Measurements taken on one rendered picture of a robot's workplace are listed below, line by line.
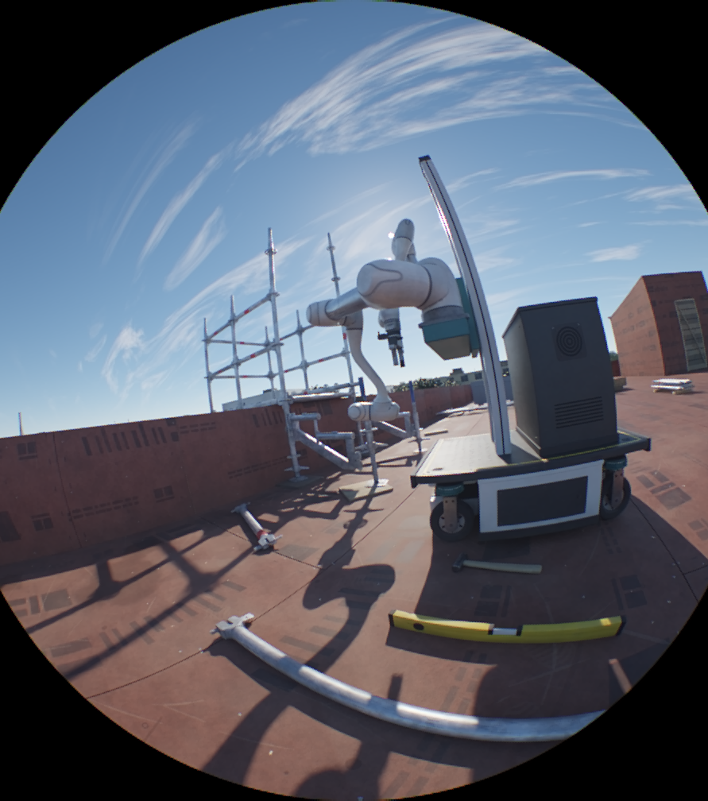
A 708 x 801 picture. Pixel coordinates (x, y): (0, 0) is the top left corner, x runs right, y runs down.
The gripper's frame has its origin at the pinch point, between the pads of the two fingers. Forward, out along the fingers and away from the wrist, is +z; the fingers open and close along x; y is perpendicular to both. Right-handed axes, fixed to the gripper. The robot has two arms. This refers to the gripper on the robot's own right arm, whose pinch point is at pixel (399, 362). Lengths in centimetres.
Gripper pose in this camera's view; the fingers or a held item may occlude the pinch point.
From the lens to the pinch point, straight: 141.7
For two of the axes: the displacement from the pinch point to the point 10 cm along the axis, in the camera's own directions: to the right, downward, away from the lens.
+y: 8.9, -1.4, -4.2
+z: 1.5, 9.9, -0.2
